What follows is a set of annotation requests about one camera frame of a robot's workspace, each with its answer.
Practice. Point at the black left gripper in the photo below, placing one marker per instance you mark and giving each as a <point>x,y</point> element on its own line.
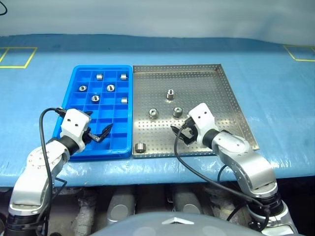
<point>88,137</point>

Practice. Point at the black rounded object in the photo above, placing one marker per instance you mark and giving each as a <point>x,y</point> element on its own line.
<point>2,227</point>

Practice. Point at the blue compartment tray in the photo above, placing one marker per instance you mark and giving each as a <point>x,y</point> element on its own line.
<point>115,137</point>

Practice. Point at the metal nut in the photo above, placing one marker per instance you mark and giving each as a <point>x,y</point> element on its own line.
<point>152,113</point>
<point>170,94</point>
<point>177,112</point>

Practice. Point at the white wrapped post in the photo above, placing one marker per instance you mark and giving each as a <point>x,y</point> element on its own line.
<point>85,214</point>

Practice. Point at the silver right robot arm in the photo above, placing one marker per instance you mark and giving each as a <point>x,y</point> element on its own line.
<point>246,159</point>

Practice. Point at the grey rounded cylinder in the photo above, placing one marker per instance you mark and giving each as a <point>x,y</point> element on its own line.
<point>187,204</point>
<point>120,209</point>

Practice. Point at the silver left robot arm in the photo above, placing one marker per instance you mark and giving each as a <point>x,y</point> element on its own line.
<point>37,159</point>

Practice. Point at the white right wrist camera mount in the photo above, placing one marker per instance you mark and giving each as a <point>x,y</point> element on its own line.
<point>203,118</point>

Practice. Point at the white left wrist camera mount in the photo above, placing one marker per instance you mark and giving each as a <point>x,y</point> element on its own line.
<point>73,125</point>

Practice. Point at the perforated metal tray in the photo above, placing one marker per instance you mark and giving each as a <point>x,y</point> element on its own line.
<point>209,86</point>

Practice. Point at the grey robot torso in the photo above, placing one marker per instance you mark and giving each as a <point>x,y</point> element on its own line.
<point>147,226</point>

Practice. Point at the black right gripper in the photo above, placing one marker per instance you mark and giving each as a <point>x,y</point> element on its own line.
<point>194,137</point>

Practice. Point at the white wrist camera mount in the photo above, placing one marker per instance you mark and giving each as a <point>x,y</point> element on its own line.
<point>203,118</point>
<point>73,125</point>

